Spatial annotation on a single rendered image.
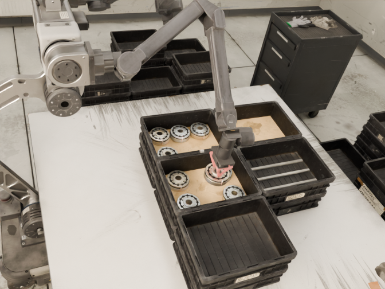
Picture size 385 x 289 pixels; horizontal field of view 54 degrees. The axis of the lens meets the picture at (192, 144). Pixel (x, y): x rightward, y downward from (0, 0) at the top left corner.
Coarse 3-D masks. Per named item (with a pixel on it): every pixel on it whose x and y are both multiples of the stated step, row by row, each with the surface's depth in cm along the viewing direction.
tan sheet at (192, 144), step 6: (210, 132) 204; (192, 138) 199; (210, 138) 201; (168, 144) 193; (174, 144) 193; (180, 144) 194; (186, 144) 195; (192, 144) 195; (198, 144) 196; (204, 144) 196; (210, 144) 197; (216, 144) 198; (156, 150) 189; (180, 150) 191; (186, 150) 192; (192, 150) 192
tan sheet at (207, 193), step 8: (192, 176) 180; (200, 176) 180; (232, 176) 183; (192, 184) 176; (200, 184) 177; (208, 184) 178; (232, 184) 180; (240, 184) 180; (176, 192) 172; (184, 192) 172; (192, 192) 173; (200, 192) 173; (208, 192) 174; (216, 192) 175; (176, 200) 168; (200, 200) 170; (208, 200) 171; (216, 200) 171
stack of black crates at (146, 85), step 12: (144, 72) 302; (156, 72) 307; (168, 72) 310; (132, 84) 300; (144, 84) 302; (156, 84) 305; (168, 84) 307; (180, 84) 292; (132, 96) 280; (144, 96) 284; (156, 96) 287
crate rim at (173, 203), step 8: (208, 152) 179; (160, 160) 171; (168, 160) 172; (240, 160) 178; (160, 168) 167; (160, 176) 167; (168, 184) 161; (256, 184) 168; (168, 192) 158; (224, 200) 159; (232, 200) 160; (176, 208) 153; (184, 208) 153; (192, 208) 154
